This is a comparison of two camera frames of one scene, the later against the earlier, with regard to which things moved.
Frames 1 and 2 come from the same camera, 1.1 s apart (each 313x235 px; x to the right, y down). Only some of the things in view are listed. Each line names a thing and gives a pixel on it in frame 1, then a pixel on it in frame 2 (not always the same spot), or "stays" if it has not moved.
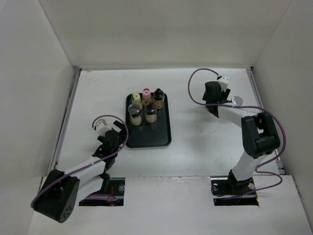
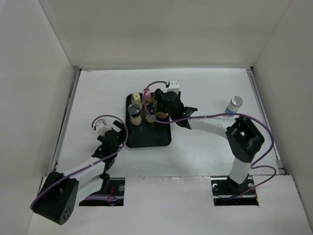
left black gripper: x=121 y=135 stays
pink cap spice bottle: x=146 y=96 stays
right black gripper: x=228 y=91 → x=159 y=106
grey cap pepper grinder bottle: x=134 y=109 stays
